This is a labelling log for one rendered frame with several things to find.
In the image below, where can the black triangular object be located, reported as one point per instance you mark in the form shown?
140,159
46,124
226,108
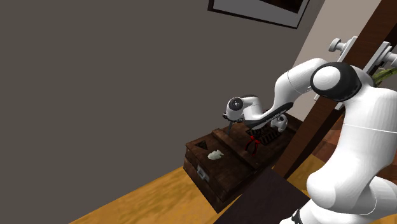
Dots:
202,144

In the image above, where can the brown wooden chest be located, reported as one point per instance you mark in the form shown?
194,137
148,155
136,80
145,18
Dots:
223,173

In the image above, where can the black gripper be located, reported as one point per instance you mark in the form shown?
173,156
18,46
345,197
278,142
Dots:
236,120

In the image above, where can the dark robot stand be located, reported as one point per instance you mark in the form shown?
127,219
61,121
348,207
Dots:
266,201

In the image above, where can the pale crumpled object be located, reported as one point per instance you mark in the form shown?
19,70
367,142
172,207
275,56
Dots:
215,154

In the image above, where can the black-framed wall picture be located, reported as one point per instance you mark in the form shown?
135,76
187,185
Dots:
263,12

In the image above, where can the black patterned mat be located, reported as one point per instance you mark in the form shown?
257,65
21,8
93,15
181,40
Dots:
269,136

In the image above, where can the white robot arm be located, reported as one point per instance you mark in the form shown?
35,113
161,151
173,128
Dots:
356,149

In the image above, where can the small white rounded object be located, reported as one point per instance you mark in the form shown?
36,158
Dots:
280,123

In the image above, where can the green plant leaf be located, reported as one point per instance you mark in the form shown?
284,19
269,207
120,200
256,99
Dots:
384,76

